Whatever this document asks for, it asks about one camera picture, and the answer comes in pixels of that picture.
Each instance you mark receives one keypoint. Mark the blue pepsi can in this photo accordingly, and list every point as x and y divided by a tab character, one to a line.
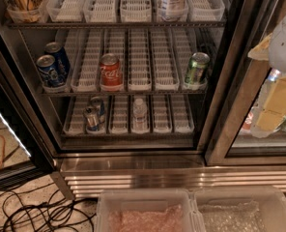
61	58
48	71

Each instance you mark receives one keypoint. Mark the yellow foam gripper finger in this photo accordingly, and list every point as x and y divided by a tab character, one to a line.
262	97

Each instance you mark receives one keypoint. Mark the right clear plastic bin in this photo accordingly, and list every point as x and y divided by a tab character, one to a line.
247	209

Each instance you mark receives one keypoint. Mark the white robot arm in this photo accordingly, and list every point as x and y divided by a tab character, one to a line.
273	49

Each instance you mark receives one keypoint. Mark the top wire shelf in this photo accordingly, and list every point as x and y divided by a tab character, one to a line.
85	25

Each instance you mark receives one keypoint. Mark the red coca-cola can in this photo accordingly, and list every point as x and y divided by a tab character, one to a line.
110	71

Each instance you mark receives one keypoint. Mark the stainless fridge base grille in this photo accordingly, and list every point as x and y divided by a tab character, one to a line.
88	177

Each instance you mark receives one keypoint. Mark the left clear plastic bin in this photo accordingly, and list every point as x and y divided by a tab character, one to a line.
148	210

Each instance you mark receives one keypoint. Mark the white bottle top shelf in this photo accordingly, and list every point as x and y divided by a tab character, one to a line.
171	9

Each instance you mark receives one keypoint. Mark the silver can lower shelf rear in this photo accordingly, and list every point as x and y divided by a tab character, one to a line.
98	103

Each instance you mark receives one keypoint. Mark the closed glass fridge door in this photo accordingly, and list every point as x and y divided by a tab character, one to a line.
226	138

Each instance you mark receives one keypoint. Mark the silver can shelf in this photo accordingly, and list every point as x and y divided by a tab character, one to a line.
92	118
98	103

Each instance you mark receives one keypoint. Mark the clear water bottle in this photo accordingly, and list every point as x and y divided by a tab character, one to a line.
139	115

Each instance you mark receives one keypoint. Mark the green soda can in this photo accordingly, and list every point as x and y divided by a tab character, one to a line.
196	69

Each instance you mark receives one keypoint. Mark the open fridge door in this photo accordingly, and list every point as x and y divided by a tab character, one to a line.
21	152

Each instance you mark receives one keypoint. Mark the silver can lower shelf front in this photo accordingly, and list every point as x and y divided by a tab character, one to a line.
92	118

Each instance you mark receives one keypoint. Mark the clear plastic bin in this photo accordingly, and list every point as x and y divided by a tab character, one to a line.
148	210
247	209

